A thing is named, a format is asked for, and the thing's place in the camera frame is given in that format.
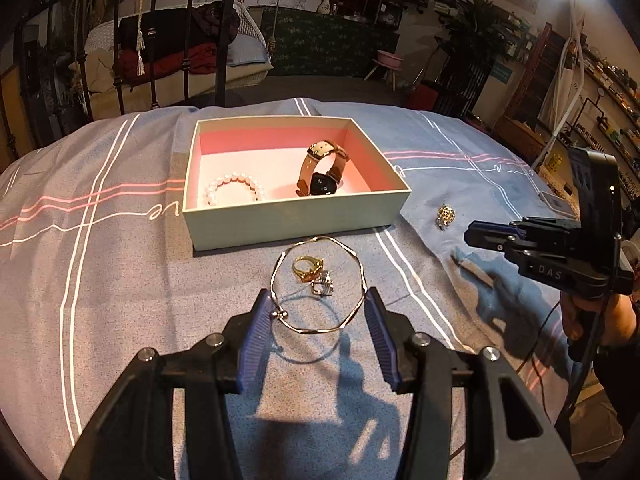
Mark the green patterned sofa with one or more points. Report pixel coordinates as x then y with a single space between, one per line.
325 42

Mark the white box with pink inside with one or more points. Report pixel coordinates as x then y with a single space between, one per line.
292 215

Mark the black slatted rack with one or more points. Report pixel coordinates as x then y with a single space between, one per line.
462 87

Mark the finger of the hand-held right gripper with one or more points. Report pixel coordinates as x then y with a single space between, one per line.
550 224
487 236

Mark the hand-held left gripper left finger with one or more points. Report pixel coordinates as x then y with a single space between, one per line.
251 347

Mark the black metal bed frame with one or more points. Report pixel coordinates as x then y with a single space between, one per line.
116 35

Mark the red garment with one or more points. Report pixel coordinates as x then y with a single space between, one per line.
200 57

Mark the person's right hand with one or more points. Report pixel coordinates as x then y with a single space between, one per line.
575 317

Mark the black garment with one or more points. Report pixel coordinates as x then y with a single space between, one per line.
165 27

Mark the pink stool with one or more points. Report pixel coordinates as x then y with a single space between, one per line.
389 59

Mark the white wicker chair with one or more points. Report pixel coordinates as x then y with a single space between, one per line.
250 25

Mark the thin gold bangle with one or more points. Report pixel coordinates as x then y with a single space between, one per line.
356 305

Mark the wall shelves with small goods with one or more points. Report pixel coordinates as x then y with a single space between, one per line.
617 95

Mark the green potted plant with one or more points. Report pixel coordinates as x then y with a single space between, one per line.
475 22

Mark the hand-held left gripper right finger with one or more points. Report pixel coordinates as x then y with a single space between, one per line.
384 347

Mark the blue striped bed sheet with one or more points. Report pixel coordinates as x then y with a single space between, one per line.
125 270

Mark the gold brooch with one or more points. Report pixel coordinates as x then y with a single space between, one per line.
444 216

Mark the light blue cushion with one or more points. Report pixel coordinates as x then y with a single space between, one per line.
247 52

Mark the brown wooden shelf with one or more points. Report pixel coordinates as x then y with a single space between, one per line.
530 110

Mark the red bin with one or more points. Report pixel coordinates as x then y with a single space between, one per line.
424 96

